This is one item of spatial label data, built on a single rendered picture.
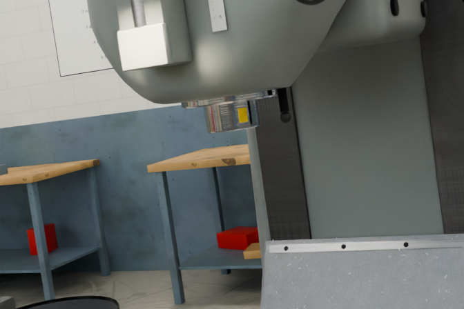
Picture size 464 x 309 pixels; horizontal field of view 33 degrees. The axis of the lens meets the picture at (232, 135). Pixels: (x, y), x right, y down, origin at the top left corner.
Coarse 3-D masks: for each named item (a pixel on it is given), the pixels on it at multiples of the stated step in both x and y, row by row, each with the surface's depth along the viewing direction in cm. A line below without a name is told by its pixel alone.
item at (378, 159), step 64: (448, 0) 94; (320, 64) 103; (384, 64) 99; (448, 64) 95; (256, 128) 108; (320, 128) 104; (384, 128) 100; (448, 128) 96; (256, 192) 112; (320, 192) 105; (384, 192) 102; (448, 192) 97
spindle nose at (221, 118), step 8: (224, 104) 66; (232, 104) 66; (240, 104) 66; (248, 104) 66; (256, 104) 67; (208, 112) 67; (216, 112) 66; (224, 112) 66; (232, 112) 66; (248, 112) 66; (256, 112) 67; (208, 120) 67; (216, 120) 66; (224, 120) 66; (232, 120) 66; (248, 120) 66; (256, 120) 67; (208, 128) 67; (216, 128) 66; (224, 128) 66; (232, 128) 66; (240, 128) 66
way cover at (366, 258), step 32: (288, 256) 107; (320, 256) 105; (352, 256) 103; (384, 256) 101; (416, 256) 99; (448, 256) 97; (288, 288) 105; (320, 288) 103; (352, 288) 101; (384, 288) 99; (416, 288) 98; (448, 288) 96
